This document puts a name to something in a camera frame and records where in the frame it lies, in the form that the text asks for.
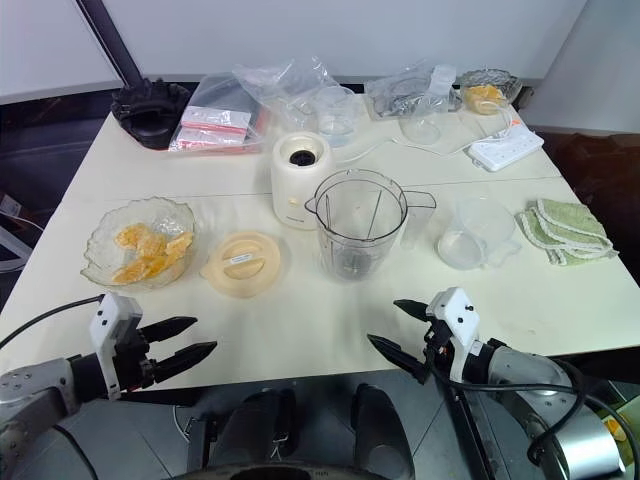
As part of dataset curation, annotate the white power strip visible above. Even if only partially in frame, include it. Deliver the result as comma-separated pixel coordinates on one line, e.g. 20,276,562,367
467,130,545,174

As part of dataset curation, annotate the crumpled clear plastic bag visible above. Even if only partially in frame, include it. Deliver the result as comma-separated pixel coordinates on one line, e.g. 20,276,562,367
231,56,352,132

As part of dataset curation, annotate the green cloth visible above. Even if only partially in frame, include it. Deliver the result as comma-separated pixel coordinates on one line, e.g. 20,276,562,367
514,198,619,267

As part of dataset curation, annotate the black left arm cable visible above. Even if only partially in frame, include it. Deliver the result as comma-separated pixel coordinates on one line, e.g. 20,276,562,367
0,294,107,351

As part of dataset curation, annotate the small glass fruit bowl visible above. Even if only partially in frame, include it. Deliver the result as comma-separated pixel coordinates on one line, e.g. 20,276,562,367
458,69,524,117

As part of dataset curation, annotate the dark diagonal pole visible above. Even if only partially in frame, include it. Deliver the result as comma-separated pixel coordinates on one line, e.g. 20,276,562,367
74,0,147,87

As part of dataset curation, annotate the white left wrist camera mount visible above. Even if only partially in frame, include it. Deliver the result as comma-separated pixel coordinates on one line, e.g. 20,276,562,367
88,292,143,401

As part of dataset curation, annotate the clear bag with dark contents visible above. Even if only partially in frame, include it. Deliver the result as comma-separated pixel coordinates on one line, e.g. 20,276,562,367
364,61,464,122

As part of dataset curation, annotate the clear glass cup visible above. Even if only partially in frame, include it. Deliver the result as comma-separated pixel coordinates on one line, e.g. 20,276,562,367
399,115,444,147

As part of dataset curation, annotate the white power cable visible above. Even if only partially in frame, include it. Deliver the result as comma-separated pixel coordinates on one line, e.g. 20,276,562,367
477,105,522,147

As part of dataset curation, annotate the cream blender base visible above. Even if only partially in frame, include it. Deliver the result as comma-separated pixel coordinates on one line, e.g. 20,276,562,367
270,132,336,232

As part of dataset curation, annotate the black round holder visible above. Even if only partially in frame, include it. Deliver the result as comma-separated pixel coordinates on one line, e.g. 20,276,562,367
110,76,193,151

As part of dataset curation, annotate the clear plastic measuring cup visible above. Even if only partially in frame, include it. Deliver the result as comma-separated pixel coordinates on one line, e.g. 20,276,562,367
436,196,524,272

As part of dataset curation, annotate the clear blender jar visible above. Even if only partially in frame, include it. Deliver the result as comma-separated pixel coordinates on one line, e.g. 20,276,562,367
303,168,437,284

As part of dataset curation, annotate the clear plastic beaker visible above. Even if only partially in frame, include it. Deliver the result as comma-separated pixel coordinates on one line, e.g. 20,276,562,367
313,85,363,149

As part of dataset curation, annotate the cream blender lid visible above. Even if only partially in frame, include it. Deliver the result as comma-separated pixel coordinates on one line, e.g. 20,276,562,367
199,229,287,300

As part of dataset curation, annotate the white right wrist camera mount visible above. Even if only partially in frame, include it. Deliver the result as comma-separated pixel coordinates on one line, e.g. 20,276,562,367
425,287,481,382

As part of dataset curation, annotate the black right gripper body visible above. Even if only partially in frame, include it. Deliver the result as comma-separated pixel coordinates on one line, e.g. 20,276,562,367
423,317,454,374

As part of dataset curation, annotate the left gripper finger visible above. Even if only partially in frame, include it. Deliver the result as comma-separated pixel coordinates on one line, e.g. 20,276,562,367
151,340,219,386
141,315,199,345

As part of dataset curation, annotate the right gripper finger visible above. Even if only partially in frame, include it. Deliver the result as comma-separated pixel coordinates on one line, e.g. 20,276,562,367
366,333,432,386
393,298,431,323

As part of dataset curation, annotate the zip bag with red strip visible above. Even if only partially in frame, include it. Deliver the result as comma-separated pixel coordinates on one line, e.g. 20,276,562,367
179,74,267,131
167,126,265,154

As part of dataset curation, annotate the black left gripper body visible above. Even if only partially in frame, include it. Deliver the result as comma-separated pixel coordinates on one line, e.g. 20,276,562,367
112,323,161,392

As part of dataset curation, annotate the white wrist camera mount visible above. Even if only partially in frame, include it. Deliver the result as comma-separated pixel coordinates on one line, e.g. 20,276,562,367
88,292,143,401
425,287,481,382

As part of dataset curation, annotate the glass bowl with orange pieces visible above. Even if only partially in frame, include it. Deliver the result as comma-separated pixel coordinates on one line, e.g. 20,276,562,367
79,197,197,294

